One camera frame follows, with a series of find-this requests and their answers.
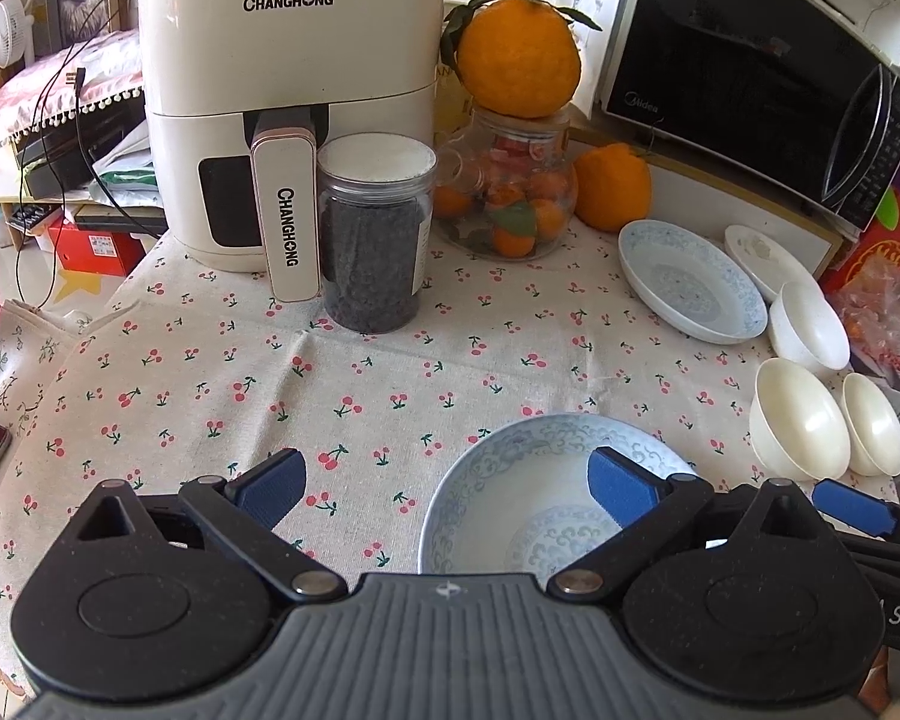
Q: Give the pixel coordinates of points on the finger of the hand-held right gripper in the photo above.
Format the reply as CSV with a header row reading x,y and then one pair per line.
x,y
851,506

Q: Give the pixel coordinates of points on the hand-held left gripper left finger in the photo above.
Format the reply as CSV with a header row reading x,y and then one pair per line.
x,y
270,486

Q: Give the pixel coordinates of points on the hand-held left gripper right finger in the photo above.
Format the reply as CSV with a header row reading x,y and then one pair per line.
x,y
621,487

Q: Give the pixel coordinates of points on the small cream bowl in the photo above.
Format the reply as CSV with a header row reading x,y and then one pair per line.
x,y
874,424

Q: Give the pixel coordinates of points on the large cream bowl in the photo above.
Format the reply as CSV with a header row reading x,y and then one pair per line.
x,y
795,420

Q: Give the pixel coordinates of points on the white bowl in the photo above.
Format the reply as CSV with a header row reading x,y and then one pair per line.
x,y
810,326

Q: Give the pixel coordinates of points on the white rose print plate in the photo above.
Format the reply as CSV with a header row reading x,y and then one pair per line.
x,y
772,259

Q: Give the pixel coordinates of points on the cherry print tablecloth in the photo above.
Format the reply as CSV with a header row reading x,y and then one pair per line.
x,y
195,360

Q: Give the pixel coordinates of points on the clear plastic bag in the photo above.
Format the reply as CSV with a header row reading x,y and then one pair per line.
x,y
877,322

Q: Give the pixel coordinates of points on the clear jar of dark grains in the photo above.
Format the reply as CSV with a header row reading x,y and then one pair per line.
x,y
375,255

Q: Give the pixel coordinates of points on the red snack package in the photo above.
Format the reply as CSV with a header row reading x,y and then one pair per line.
x,y
881,251

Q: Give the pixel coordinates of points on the beige floral cloth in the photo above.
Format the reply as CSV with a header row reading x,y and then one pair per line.
x,y
30,360

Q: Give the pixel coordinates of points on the red cardboard box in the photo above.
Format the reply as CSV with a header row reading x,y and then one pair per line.
x,y
97,247

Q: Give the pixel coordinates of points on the white wooden-framed board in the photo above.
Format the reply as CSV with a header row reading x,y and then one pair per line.
x,y
720,202

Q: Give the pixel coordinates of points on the glass jar of small oranges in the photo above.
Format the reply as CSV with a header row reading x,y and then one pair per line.
x,y
525,195

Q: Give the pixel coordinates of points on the stack of papers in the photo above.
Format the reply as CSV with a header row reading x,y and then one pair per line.
x,y
131,165

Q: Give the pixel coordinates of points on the black box appliance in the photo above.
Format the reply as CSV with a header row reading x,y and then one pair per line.
x,y
60,157

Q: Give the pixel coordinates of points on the white air fryer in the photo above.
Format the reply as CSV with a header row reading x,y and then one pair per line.
x,y
292,52

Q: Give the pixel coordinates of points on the black microwave oven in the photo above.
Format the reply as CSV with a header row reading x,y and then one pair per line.
x,y
735,67

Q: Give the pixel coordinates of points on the large orange with leaves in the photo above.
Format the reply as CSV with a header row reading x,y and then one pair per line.
x,y
517,52

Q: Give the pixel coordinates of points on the pink lace cloth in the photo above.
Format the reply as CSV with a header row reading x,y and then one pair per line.
x,y
60,82

